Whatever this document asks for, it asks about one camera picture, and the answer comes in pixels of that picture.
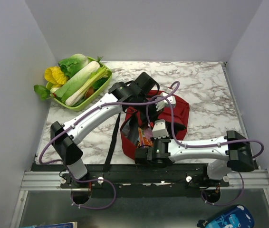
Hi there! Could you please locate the blue pencil case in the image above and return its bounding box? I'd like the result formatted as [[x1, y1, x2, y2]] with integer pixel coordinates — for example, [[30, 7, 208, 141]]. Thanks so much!
[[197, 205, 255, 228]]

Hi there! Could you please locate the green lettuce head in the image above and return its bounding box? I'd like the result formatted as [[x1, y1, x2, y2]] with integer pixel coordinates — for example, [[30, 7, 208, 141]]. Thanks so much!
[[58, 54, 89, 78]]

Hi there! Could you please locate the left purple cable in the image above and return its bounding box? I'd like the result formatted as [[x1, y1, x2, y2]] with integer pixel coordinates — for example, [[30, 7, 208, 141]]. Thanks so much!
[[38, 81, 181, 209]]

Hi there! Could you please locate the red backpack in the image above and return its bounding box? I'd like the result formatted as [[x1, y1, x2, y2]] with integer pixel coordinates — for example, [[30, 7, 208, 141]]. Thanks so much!
[[103, 89, 190, 172]]

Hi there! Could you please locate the aluminium rail frame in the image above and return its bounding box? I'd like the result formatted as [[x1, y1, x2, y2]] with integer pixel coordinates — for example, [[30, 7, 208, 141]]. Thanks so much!
[[11, 62, 269, 228]]

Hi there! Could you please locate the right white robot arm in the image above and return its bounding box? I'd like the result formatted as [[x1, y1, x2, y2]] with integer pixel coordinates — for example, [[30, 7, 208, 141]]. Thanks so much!
[[134, 131, 255, 186]]

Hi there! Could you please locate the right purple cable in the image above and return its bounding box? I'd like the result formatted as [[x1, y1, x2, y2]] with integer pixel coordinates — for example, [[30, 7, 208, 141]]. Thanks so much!
[[145, 96, 265, 207]]

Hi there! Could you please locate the dark green spinach leaf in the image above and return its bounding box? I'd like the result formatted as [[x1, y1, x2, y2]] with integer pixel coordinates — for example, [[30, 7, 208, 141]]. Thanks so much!
[[33, 85, 51, 101]]

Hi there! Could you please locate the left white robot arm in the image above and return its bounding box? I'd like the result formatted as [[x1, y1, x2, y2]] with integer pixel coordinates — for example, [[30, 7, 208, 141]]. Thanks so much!
[[50, 72, 160, 188]]

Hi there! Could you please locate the orange paperback book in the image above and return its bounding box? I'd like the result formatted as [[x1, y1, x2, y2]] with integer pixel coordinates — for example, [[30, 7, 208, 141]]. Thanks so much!
[[136, 127, 153, 148]]

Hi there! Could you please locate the napa cabbage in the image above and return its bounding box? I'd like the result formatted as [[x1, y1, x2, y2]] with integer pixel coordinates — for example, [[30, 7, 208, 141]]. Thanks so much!
[[54, 65, 100, 103]]

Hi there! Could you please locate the celery stalk bunch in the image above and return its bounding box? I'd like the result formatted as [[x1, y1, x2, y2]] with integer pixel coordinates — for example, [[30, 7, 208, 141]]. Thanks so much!
[[70, 67, 111, 102]]

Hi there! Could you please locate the purple cable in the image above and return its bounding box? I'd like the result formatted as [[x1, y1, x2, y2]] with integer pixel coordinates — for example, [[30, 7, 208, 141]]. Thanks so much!
[[38, 81, 181, 209], [145, 96, 265, 207]]

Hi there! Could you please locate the blue book corner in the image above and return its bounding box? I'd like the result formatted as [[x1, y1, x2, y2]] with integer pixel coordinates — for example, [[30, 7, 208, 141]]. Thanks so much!
[[36, 222, 78, 228]]

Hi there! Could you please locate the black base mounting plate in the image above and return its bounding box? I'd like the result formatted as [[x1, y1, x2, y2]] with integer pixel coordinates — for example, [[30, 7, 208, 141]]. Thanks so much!
[[22, 163, 262, 202]]

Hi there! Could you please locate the yellow leaf vegetable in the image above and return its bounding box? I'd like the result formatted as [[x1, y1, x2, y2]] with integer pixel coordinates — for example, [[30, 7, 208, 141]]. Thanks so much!
[[44, 66, 69, 87]]

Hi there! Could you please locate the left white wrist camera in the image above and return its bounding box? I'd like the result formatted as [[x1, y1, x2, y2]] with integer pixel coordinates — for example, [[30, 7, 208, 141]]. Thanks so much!
[[155, 92, 176, 111]]

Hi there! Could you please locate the brown mushroom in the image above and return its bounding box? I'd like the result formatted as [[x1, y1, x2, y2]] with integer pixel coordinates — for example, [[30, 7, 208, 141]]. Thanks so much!
[[85, 87, 95, 99]]

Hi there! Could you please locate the green plastic basket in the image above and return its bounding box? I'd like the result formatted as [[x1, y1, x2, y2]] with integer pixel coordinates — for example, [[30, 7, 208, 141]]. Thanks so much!
[[45, 57, 112, 112]]

